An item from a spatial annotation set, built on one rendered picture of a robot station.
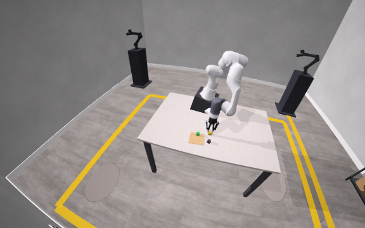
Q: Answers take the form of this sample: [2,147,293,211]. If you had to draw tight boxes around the tan mat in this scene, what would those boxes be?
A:
[188,132,204,145]

